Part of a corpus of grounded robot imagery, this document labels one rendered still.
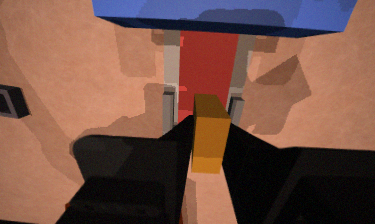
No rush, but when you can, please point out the orange rectangular block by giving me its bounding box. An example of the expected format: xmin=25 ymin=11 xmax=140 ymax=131
xmin=192 ymin=93 xmax=231 ymax=174

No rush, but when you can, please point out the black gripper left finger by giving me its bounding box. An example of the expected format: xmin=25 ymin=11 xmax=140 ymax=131
xmin=73 ymin=115 xmax=194 ymax=224

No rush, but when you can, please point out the red rectangular block with square sockets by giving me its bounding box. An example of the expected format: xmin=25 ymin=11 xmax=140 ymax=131
xmin=178 ymin=31 xmax=239 ymax=124

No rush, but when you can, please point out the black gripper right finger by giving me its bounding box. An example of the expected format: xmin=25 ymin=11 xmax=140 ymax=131
xmin=222 ymin=123 xmax=375 ymax=224

